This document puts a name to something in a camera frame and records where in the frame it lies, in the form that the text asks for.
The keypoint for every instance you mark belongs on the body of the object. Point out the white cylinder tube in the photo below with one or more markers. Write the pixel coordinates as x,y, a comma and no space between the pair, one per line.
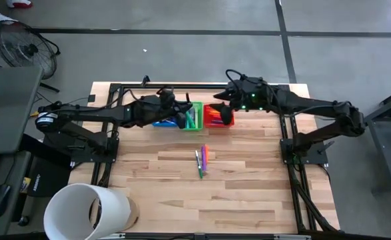
68,206

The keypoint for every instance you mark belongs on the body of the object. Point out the person's shoe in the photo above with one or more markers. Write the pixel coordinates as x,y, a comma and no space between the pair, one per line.
18,4

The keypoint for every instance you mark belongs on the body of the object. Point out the yellow sticker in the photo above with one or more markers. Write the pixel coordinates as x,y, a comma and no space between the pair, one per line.
25,185

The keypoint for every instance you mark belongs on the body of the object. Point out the black control box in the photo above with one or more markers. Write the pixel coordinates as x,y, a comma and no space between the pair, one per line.
48,181

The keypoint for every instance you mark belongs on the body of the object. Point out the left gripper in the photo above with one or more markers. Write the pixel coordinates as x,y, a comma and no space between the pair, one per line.
155,111

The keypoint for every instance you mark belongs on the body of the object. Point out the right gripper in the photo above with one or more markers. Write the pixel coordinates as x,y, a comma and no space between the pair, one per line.
248,90

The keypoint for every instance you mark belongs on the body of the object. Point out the wooden round disc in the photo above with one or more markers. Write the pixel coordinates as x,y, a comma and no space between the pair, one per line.
134,213

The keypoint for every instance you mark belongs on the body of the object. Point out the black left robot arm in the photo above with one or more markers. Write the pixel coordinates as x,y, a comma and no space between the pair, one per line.
92,115

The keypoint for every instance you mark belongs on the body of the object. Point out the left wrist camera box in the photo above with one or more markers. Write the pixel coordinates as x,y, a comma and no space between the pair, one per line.
166,96

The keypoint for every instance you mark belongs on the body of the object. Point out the small black square pad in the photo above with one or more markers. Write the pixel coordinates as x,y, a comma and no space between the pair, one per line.
91,98

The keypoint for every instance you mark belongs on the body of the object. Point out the red plastic basket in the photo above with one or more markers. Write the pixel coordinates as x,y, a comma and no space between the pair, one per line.
206,125

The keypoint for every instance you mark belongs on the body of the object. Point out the purple highlighter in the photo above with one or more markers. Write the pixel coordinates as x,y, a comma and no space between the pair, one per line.
203,159

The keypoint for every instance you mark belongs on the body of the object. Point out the black floor fan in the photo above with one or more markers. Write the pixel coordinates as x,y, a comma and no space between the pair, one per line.
25,50

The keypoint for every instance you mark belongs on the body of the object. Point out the orange highlighter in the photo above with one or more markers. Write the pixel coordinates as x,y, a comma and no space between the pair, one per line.
206,153

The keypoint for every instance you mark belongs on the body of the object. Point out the black hook bracket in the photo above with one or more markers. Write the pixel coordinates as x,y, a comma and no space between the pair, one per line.
144,80

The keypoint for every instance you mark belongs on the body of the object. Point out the blue plastic basket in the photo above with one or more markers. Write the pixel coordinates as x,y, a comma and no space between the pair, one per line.
165,124

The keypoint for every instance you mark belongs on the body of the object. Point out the orange yellow marker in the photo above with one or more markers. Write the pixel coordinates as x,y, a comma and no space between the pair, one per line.
213,115

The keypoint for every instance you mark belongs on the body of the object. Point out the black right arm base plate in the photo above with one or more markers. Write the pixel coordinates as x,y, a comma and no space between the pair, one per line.
315,156

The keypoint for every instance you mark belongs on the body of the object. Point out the small black knob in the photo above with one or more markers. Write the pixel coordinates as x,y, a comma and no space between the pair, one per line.
23,220

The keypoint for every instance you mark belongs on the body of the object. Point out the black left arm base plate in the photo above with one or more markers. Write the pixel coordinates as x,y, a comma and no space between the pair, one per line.
95,158

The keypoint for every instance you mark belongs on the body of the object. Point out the black metal stand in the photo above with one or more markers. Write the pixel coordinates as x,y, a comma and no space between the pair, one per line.
378,115

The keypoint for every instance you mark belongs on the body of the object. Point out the grey monitor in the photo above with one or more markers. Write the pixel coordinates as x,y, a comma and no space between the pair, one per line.
8,106

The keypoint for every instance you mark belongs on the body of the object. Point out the green plastic basket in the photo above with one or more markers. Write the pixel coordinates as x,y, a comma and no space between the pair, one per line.
198,105

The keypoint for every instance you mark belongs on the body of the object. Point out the green thin marker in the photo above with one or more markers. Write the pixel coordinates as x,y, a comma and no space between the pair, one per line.
199,165

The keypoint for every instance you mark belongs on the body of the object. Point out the green highlighter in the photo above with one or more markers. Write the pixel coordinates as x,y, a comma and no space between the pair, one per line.
190,120

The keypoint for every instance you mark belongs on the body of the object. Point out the grey desk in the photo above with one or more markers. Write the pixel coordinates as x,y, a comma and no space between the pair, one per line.
8,226

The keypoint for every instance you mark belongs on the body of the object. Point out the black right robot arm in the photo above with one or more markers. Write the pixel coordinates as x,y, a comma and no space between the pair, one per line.
315,108

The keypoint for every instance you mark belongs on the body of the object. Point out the black aluminium table frame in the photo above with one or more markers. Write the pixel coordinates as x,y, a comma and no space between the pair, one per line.
198,87

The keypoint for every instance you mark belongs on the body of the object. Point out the yellow plug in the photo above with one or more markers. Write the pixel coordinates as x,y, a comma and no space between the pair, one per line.
35,114

